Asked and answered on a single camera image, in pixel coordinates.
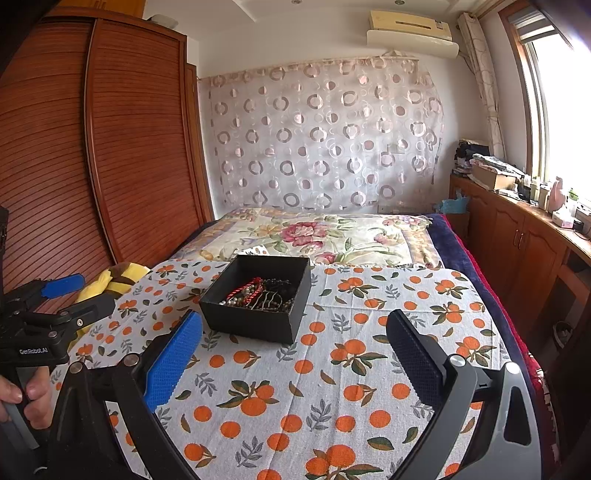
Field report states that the pile of clutter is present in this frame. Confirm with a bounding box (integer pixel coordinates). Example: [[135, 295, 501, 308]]
[[452, 138, 491, 175]]

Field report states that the yellow plush toy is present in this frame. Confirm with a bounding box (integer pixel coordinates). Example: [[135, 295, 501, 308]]
[[75, 261, 149, 343]]

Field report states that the long wooden cabinet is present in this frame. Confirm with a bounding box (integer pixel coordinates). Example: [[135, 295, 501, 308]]
[[449, 173, 591, 354]]

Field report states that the pink figurine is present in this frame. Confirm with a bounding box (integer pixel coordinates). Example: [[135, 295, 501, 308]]
[[547, 176, 568, 213]]

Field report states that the wooden slatted wardrobe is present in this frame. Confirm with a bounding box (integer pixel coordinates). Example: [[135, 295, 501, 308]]
[[0, 6, 216, 306]]

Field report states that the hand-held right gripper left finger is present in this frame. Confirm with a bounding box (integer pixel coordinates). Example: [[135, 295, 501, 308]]
[[46, 310, 204, 480]]

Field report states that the red blanket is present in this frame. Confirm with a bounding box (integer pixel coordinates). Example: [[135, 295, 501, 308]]
[[525, 357, 557, 418]]

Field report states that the blue plastic bag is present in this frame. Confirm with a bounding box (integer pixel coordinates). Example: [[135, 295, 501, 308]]
[[438, 193, 470, 214]]

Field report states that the circle pattern sheer curtain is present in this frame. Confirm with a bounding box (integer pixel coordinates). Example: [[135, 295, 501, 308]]
[[198, 57, 445, 214]]

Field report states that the window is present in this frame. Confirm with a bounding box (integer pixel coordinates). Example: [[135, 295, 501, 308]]
[[498, 0, 591, 260]]

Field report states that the red cord bracelet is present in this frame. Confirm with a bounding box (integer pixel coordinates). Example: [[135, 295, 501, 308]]
[[223, 275, 265, 306]]

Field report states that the cardboard box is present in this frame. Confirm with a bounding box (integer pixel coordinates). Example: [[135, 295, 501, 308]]
[[468, 163, 519, 191]]

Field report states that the floral quilt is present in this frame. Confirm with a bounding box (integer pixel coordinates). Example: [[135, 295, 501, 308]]
[[177, 206, 445, 271]]

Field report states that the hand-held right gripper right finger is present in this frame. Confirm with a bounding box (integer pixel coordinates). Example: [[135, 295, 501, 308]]
[[385, 309, 544, 480]]

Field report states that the black bead bracelet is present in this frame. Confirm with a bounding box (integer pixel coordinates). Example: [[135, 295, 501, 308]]
[[262, 277, 302, 311]]

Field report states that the orange print tablecloth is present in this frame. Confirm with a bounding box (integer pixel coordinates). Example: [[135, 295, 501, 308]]
[[48, 258, 514, 480]]

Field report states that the dark blue blanket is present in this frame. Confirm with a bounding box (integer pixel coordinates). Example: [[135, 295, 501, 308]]
[[427, 212, 537, 398]]

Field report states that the black jewelry box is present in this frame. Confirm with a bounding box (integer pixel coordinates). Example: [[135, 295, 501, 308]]
[[198, 254, 313, 345]]

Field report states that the person's left hand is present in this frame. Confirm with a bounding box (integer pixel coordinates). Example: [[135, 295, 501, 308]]
[[0, 367, 53, 424]]

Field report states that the beige window curtain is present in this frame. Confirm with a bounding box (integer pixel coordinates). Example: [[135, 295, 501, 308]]
[[457, 12, 507, 161]]

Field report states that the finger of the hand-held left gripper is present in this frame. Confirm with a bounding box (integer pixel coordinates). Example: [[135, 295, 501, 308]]
[[51, 292, 117, 332], [9, 274, 86, 309]]

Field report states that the wall air conditioner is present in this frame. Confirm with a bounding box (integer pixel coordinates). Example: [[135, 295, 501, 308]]
[[366, 10, 461, 59]]

